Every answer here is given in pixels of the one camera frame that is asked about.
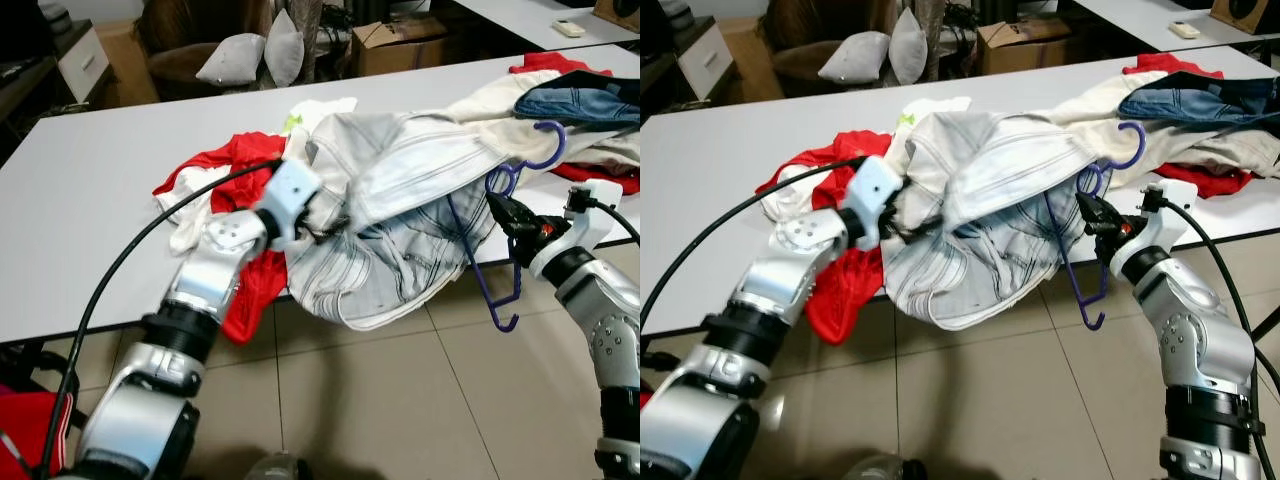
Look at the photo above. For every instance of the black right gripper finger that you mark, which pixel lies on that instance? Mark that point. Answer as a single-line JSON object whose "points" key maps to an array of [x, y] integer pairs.
{"points": [[1102, 230], [512, 232], [1095, 206], [503, 207]]}

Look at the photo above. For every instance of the purple plastic hanger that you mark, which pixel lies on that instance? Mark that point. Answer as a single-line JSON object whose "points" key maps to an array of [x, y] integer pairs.
{"points": [[1141, 147], [563, 145]]}

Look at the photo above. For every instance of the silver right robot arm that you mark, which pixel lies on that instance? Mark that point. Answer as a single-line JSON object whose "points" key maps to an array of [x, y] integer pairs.
{"points": [[1200, 350], [610, 330]]}

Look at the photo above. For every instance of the small white garment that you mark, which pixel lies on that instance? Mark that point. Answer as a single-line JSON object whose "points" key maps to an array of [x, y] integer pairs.
{"points": [[320, 112], [935, 112]]}

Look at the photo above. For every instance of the blue jeans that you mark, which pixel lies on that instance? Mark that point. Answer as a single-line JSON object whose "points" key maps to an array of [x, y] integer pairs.
{"points": [[575, 103], [1180, 103]]}

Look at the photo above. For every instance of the brown cardboard box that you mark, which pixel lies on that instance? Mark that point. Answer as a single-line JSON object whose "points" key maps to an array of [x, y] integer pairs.
{"points": [[395, 52], [1020, 50]]}

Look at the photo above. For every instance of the grey throw pillow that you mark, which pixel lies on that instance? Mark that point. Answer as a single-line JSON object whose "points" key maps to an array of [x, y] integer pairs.
{"points": [[855, 58], [232, 58], [285, 48], [908, 48]]}

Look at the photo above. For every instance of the white remote control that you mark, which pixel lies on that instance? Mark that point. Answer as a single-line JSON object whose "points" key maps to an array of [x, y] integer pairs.
{"points": [[1184, 29], [570, 29]]}

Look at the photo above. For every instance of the white side table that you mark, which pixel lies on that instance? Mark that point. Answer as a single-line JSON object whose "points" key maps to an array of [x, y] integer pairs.
{"points": [[520, 15], [1130, 15]]}

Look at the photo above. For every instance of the brown wicker chair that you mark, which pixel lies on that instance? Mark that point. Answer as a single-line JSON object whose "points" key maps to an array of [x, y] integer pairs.
{"points": [[800, 65], [175, 65]]}

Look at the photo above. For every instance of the wooden speaker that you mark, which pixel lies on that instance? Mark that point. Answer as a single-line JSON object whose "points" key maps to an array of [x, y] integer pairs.
{"points": [[622, 12], [1250, 14]]}

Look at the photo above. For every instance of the grey robot foot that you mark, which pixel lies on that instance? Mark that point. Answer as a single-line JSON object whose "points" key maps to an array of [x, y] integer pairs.
{"points": [[272, 468], [882, 469]]}

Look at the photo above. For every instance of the white drawer unit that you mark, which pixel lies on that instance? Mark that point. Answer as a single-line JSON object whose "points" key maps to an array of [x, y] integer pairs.
{"points": [[83, 62], [712, 58]]}

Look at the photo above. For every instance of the red striped fabric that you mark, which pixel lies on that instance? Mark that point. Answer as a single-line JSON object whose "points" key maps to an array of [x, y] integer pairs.
{"points": [[30, 430]]}

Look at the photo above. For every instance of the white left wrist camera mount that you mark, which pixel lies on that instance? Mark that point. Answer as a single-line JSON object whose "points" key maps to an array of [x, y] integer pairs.
{"points": [[290, 195], [875, 195]]}

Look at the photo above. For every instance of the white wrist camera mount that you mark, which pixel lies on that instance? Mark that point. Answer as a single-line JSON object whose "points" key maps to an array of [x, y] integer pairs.
{"points": [[595, 220], [875, 195], [1175, 220], [290, 195]]}

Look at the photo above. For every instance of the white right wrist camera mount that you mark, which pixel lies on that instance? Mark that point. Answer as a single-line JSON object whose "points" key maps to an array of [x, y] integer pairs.
{"points": [[1175, 220], [595, 220]]}

